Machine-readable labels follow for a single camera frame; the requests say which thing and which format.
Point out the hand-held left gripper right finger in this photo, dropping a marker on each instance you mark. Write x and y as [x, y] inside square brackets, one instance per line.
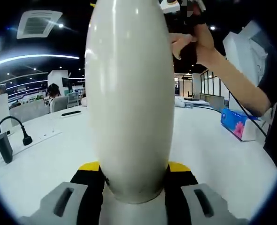
[211, 201]

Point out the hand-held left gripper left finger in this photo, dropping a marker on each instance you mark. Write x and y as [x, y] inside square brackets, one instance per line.
[58, 201]

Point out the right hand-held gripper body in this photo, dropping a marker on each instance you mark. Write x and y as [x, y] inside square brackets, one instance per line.
[176, 23]

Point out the white water cup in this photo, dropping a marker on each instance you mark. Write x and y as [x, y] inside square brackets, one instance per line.
[129, 105]

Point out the person's right hand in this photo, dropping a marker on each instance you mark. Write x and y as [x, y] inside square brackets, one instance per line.
[206, 49]

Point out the white table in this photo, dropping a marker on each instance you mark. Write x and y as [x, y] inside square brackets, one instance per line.
[47, 175]

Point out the ceiling air conditioner vent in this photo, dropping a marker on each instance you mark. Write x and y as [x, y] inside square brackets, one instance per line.
[38, 24]

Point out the white power strip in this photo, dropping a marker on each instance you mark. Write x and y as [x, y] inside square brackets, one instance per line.
[44, 138]

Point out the white pillar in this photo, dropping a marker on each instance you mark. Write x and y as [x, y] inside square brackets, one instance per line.
[241, 58]

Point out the black power adapter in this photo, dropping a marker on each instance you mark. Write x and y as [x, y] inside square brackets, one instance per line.
[4, 147]

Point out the blue tissue pack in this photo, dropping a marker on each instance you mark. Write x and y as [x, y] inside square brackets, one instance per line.
[234, 124]

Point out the black phone on table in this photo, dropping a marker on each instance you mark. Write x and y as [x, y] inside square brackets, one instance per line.
[70, 113]

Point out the grey desk partition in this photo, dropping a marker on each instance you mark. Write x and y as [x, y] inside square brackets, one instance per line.
[30, 110]

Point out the grey office chair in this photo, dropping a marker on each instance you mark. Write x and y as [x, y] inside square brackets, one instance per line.
[61, 103]

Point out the white cylindrical appliance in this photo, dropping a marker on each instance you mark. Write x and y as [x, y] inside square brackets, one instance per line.
[3, 110]

